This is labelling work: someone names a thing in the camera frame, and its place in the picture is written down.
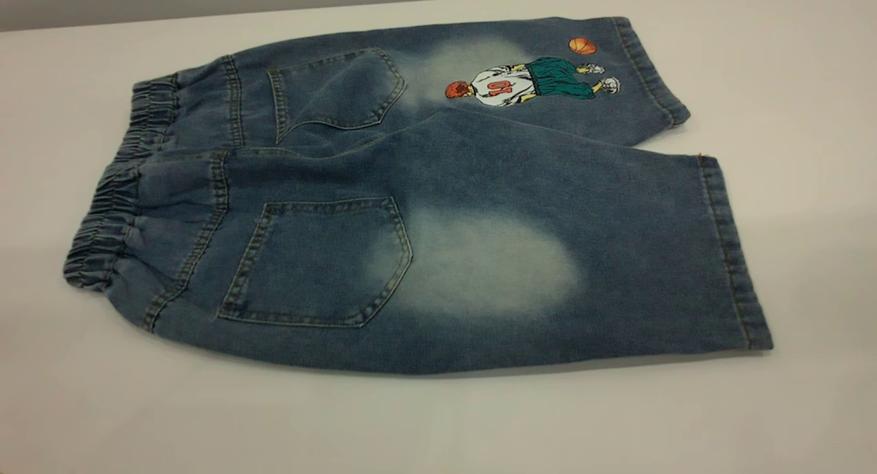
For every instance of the blue denim shorts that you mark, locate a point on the blue denim shorts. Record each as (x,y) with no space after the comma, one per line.
(479,186)

